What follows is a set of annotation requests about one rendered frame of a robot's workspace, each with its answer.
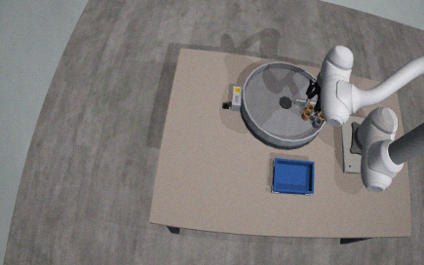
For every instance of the blue shallow tray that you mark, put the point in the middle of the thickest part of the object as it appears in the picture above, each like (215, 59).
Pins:
(293, 177)

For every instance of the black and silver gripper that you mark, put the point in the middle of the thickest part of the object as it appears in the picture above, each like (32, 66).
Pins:
(310, 94)

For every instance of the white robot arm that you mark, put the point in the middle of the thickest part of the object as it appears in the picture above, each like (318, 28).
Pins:
(381, 160)

